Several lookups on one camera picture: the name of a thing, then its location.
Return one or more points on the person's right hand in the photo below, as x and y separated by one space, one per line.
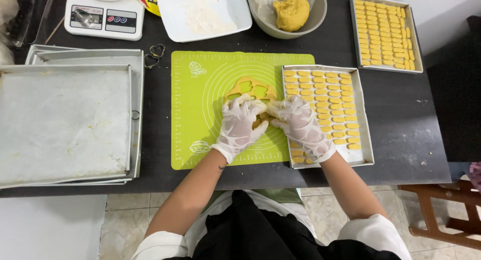
302 126

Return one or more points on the person's left hand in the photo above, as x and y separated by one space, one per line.
238 126

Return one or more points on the yellow dough sheet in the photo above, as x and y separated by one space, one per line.
250 88

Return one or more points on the rows of yellow cut cookies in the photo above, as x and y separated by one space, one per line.
383 32
334 98

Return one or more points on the green silicone baking mat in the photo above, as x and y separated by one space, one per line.
195 113

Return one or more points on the metal baking tray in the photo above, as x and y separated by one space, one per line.
361 113
415 34

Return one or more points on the person's black apron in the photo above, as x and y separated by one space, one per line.
255 233

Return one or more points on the large empty metal tray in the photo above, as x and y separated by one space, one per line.
137 87
41 49

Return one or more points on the metal heart cookie cutter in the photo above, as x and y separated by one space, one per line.
157 50
151 61

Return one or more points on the grey mixing bowl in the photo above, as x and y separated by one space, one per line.
319 17

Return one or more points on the white flour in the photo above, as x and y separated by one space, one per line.
208 17

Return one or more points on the yellow dough ball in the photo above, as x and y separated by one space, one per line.
292 12

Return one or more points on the clear plastic wrap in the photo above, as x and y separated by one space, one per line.
265 4

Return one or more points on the white square flour dish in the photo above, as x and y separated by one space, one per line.
173 15

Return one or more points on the person's white shirt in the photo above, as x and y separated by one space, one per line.
375 233

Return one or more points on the yellow packet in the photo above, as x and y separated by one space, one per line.
147 0

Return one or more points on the brown wooden stool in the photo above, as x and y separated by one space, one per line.
439 211

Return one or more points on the white digital kitchen scale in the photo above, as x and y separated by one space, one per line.
103 17

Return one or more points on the large paper-lined metal tray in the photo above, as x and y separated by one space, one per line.
64 124

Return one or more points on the thin wooden stick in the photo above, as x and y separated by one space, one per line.
55 30

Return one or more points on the white board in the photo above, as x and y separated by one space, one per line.
49 228

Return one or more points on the clear plastic bag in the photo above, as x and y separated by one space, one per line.
15 15

